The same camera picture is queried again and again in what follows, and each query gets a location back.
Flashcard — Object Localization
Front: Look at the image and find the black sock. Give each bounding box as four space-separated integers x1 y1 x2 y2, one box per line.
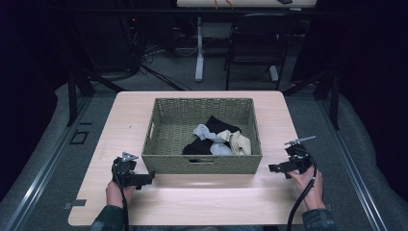
182 115 242 156

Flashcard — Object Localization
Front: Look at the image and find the bundle of floor cables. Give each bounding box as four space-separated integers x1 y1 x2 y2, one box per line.
120 17 194 92

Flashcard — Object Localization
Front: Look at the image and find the metal floor rail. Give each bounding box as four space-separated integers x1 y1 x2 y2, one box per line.
317 98 390 231
2 95 94 231

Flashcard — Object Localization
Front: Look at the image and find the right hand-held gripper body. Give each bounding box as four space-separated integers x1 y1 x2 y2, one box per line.
284 135 318 174

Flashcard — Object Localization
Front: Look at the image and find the grey tape strip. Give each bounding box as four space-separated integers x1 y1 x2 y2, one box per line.
63 198 88 211

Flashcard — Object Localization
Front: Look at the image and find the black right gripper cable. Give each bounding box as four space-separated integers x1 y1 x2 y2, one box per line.
286 147 319 231

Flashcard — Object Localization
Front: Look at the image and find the person's right hand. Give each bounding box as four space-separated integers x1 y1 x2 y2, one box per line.
287 166 327 212

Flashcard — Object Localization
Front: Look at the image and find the black metal stand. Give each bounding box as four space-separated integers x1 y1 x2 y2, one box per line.
64 64 127 127
281 67 342 131

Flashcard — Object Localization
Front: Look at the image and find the light blue sock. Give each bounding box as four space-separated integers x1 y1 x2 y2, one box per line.
191 123 227 144
209 141 235 157

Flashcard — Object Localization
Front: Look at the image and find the beige sock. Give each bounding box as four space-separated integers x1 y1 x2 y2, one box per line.
217 129 253 157

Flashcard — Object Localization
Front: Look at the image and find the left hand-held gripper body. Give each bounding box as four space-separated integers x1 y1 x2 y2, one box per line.
111 151 140 188

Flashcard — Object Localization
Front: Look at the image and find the person's left hand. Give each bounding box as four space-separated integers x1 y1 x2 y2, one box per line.
106 180 136 209

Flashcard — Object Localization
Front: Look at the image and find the black tape rectangle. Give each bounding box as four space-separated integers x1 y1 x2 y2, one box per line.
68 129 90 145

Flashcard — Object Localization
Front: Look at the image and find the green woven basket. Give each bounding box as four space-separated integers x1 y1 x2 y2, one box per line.
140 97 264 175

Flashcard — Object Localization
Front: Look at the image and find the black folding chair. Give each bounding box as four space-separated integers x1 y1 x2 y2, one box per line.
223 12 302 91

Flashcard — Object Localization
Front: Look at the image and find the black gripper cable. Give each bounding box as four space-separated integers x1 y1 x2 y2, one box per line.
112 165 130 231
286 147 319 231

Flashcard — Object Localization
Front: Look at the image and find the white desk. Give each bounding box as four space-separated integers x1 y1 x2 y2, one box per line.
175 0 319 83

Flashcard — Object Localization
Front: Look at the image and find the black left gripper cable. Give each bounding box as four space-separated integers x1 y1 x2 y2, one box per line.
112 165 130 231

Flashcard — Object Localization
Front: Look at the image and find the orange cable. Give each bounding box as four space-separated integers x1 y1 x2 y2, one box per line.
213 0 235 10

